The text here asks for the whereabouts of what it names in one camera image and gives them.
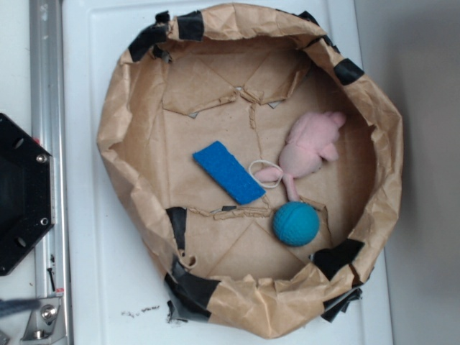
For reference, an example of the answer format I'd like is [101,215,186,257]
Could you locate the blue dimpled ball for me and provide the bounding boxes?
[272,201,320,247]

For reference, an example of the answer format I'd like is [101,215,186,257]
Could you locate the blue rectangular sponge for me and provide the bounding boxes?
[192,141,266,205]

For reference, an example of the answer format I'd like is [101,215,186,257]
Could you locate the white rubber band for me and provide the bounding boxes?
[247,160,283,189]

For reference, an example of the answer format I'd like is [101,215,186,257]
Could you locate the brown paper bag bin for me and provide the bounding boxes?
[97,4,403,339]

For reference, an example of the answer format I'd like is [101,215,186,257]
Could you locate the pink plush toy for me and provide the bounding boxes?
[254,111,346,201]

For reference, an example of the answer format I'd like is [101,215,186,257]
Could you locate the white plastic tray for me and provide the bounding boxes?
[62,1,393,344]

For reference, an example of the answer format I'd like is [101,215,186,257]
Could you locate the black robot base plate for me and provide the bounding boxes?
[1,114,53,277]

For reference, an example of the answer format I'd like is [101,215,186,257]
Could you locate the aluminium extrusion rail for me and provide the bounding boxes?
[29,1,74,344]

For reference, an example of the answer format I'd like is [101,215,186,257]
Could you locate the metal corner bracket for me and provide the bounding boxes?
[20,297,66,344]

